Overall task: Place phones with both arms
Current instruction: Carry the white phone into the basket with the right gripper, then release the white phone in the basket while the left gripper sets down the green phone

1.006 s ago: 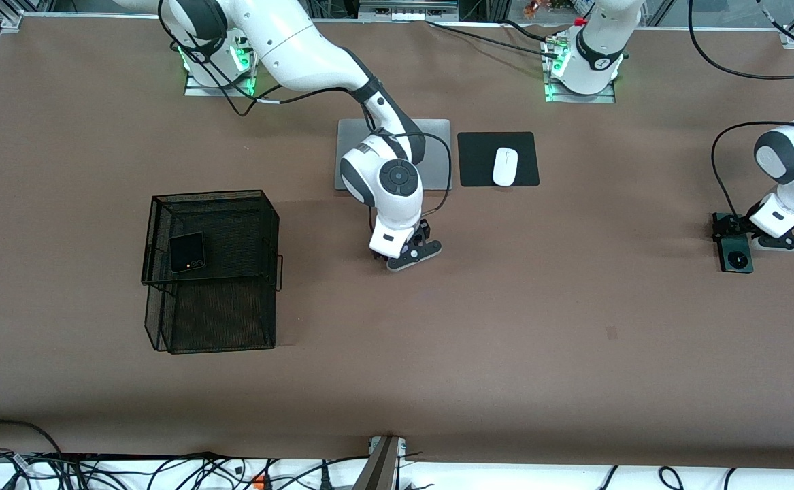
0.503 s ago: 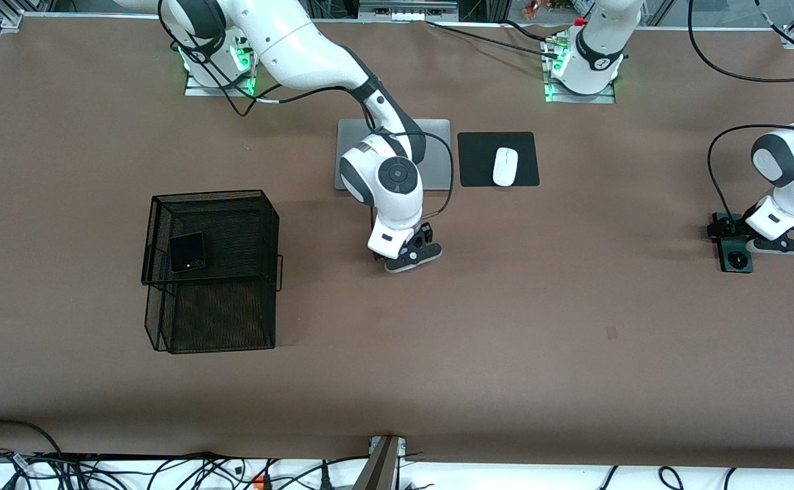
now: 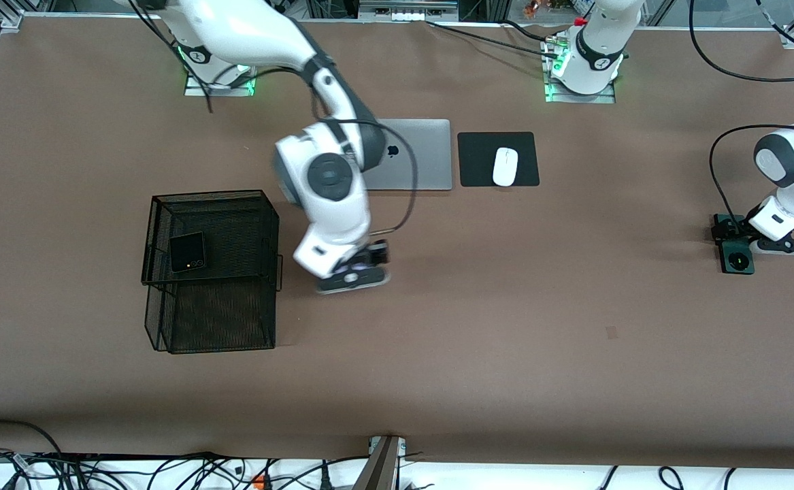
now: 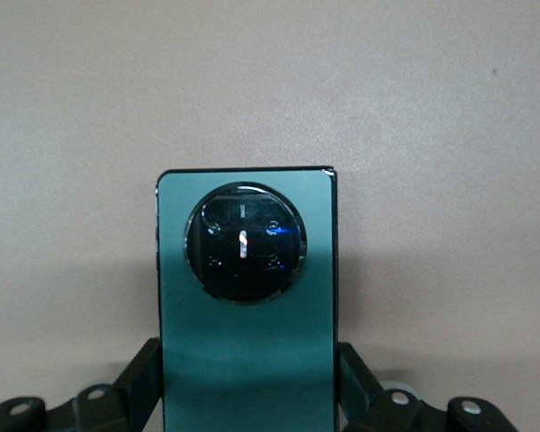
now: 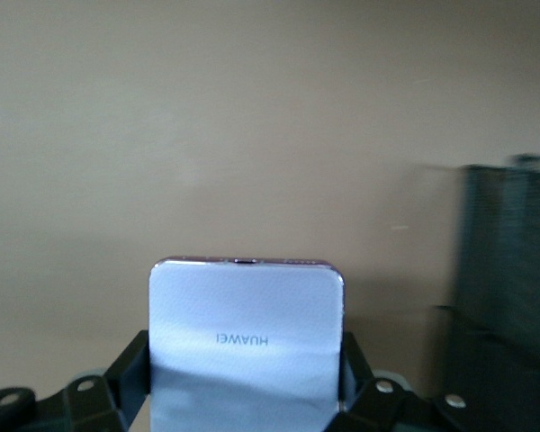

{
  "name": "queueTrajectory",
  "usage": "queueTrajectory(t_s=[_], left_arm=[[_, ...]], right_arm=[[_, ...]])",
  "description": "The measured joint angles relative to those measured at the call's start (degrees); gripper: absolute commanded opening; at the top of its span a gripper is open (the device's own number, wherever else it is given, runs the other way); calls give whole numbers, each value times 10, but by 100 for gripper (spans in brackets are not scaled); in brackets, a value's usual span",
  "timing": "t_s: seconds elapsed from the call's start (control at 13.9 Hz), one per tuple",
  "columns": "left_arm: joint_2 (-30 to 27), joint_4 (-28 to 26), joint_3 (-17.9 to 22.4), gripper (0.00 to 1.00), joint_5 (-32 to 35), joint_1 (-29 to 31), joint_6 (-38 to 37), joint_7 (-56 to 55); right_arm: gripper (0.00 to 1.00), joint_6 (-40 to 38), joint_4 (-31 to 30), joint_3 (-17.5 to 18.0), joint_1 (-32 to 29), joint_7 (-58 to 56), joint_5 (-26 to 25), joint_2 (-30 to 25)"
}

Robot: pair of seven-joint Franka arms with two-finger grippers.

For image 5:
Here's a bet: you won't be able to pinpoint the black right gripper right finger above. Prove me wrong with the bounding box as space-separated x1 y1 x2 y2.
340 331 451 432

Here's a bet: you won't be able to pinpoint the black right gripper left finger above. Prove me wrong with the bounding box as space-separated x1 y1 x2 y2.
40 330 152 432

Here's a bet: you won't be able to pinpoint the lilac white flip phone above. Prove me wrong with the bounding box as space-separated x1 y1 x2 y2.
148 256 346 432

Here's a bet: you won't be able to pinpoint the black mesh two-tier tray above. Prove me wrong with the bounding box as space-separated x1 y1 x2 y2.
425 154 540 432

